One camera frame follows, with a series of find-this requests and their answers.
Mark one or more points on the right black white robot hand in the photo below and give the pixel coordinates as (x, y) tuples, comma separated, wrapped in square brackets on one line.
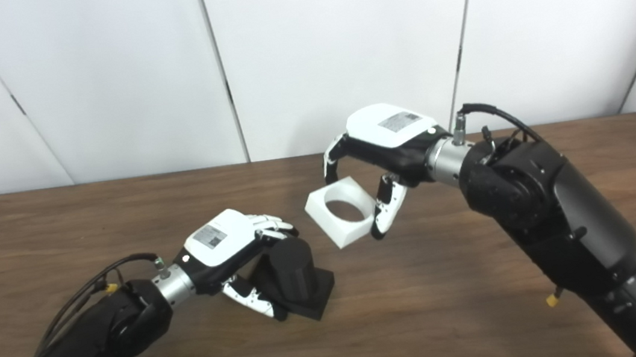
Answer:
[(384, 128)]

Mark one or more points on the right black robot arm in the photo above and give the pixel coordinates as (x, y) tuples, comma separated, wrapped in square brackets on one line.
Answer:
[(572, 220)]

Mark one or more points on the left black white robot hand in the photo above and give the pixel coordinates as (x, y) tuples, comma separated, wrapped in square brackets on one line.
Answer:
[(216, 239)]

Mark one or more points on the black peg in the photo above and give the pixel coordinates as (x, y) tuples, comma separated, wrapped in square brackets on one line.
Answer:
[(293, 272)]

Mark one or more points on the white square piece with hole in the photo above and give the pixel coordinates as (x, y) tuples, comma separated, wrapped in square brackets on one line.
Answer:
[(349, 232)]

